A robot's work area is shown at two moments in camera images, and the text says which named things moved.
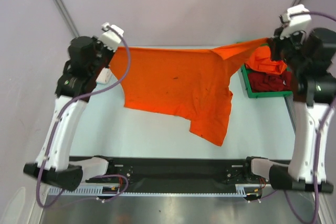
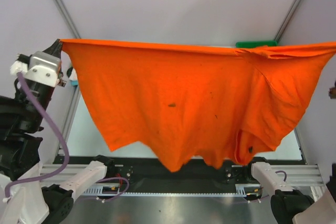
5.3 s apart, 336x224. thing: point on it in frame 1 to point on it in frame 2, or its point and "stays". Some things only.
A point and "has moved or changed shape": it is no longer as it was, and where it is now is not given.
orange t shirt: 191,85 has moved or changed shape
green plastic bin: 257,94 to 255,43
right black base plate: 242,174 stays
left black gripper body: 104,54 to 42,94
